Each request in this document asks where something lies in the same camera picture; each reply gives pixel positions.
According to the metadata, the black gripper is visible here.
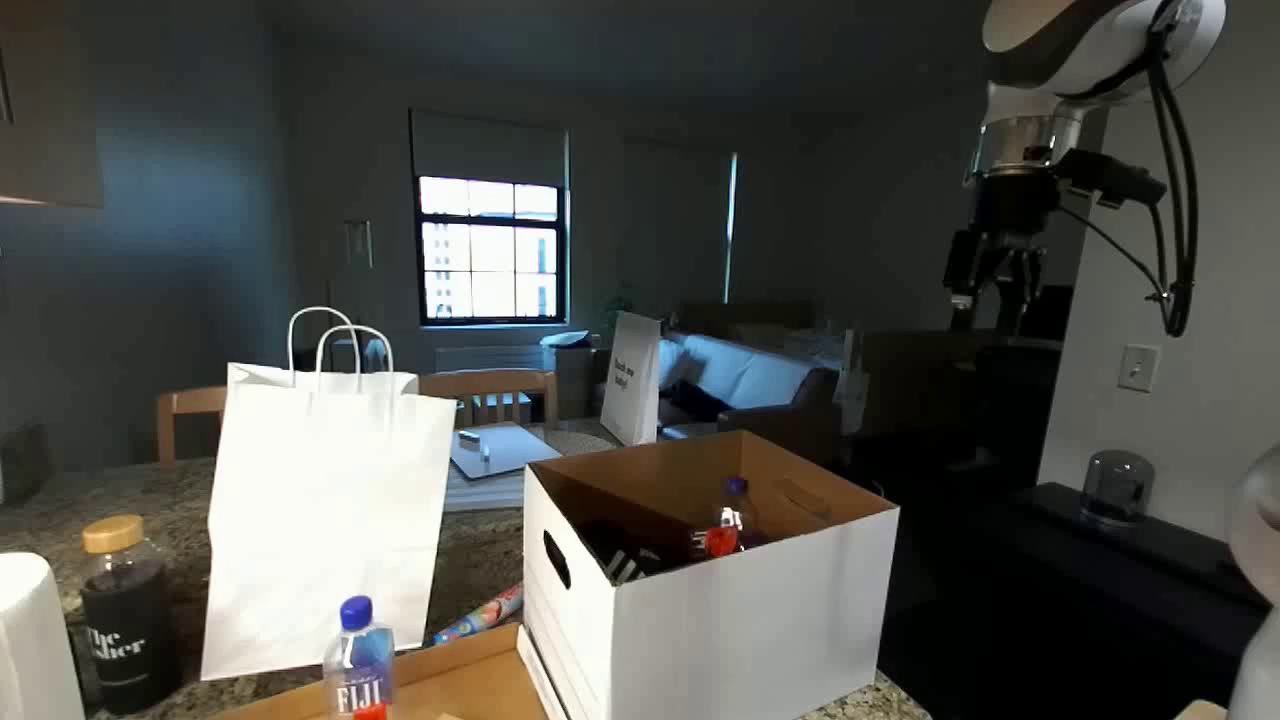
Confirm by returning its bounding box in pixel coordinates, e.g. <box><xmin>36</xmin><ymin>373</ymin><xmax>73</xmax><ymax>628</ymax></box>
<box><xmin>943</xmin><ymin>171</ymin><xmax>1058</xmax><ymax>334</ymax></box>

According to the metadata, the Fiji water bottle blue cap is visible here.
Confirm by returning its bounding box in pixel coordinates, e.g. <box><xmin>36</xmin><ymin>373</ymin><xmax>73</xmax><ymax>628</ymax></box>
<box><xmin>319</xmin><ymin>591</ymin><xmax>398</xmax><ymax>720</ymax></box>

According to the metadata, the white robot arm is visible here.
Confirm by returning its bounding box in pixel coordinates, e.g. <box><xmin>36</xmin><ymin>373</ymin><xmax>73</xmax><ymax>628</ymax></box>
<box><xmin>943</xmin><ymin>0</ymin><xmax>1226</xmax><ymax>334</ymax></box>

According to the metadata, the red capped bottle in box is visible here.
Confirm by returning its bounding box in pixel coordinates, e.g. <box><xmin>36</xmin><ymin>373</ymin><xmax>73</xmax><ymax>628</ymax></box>
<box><xmin>705</xmin><ymin>474</ymin><xmax>748</xmax><ymax>558</ymax></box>

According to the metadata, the white bigger storage box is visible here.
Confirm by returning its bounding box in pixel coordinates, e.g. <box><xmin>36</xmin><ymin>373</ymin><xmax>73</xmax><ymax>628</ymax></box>
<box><xmin>518</xmin><ymin>430</ymin><xmax>901</xmax><ymax>720</ymax></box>

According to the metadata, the flat cardboard box lid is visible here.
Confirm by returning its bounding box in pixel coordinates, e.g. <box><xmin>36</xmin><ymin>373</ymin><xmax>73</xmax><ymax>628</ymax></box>
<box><xmin>217</xmin><ymin>622</ymin><xmax>548</xmax><ymax>720</ymax></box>

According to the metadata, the glass jar on black counter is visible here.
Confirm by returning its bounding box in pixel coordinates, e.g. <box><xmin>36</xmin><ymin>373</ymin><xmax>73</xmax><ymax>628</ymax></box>
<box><xmin>1082</xmin><ymin>448</ymin><xmax>1156</xmax><ymax>518</ymax></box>

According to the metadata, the grey sofa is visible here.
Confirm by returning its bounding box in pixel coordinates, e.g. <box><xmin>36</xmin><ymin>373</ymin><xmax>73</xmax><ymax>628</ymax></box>
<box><xmin>660</xmin><ymin>334</ymin><xmax>841</xmax><ymax>448</ymax></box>

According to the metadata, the window with blind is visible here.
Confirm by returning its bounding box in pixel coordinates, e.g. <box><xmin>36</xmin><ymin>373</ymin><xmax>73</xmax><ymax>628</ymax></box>
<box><xmin>410</xmin><ymin>112</ymin><xmax>568</xmax><ymax>325</ymax></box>

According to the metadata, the laptop on table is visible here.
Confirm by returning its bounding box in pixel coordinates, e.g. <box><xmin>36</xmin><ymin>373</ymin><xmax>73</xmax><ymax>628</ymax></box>
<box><xmin>452</xmin><ymin>425</ymin><xmax>557</xmax><ymax>479</ymax></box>

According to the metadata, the white paper shopping bag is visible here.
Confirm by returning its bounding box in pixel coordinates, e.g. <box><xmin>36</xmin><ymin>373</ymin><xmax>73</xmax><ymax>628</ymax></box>
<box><xmin>201</xmin><ymin>302</ymin><xmax>456</xmax><ymax>679</ymax></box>

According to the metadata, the wooden chair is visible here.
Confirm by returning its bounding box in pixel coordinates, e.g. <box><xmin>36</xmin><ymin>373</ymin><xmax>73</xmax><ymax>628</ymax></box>
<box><xmin>155</xmin><ymin>383</ymin><xmax>225</xmax><ymax>459</ymax></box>

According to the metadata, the dark jar with wooden lid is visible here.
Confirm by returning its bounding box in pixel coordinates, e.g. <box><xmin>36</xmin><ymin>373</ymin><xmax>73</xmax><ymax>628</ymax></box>
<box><xmin>79</xmin><ymin>513</ymin><xmax>177</xmax><ymax>710</ymax></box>

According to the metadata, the white object at left edge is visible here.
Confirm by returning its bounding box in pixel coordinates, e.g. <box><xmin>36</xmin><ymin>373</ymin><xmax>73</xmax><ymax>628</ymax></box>
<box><xmin>0</xmin><ymin>552</ymin><xmax>84</xmax><ymax>720</ymax></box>

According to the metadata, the white wall switch plate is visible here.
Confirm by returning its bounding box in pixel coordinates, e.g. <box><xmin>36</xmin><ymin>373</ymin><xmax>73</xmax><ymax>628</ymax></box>
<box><xmin>1114</xmin><ymin>342</ymin><xmax>1159</xmax><ymax>391</ymax></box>

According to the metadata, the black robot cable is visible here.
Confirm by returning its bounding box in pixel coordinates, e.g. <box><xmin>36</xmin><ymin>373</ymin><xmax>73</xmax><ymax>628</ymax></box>
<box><xmin>1065</xmin><ymin>0</ymin><xmax>1198</xmax><ymax>339</ymax></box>

